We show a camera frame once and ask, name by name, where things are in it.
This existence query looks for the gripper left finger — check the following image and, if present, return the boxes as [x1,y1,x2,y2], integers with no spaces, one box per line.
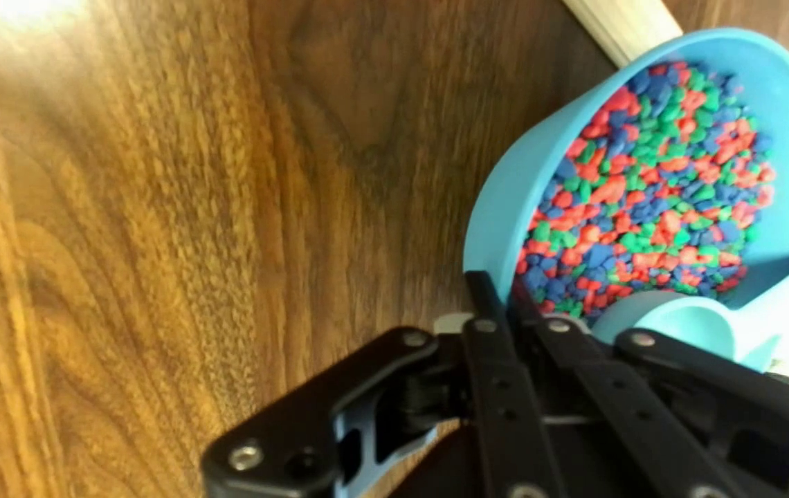
[201,270,570,498]

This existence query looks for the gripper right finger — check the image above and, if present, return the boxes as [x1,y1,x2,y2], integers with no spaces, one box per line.
[508,278,789,498]

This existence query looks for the turquoise plastic spoon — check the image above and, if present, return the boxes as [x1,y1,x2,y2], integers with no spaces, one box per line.
[591,290,783,374]

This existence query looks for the turquoise plastic bowl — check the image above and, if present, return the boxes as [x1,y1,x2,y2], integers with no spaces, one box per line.
[462,28,789,327]

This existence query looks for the heap of coloured gravel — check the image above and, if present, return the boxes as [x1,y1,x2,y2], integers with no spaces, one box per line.
[515,61,777,323]

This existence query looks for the white trim strip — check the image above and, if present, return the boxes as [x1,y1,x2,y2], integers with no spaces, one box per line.
[563,0,684,68]

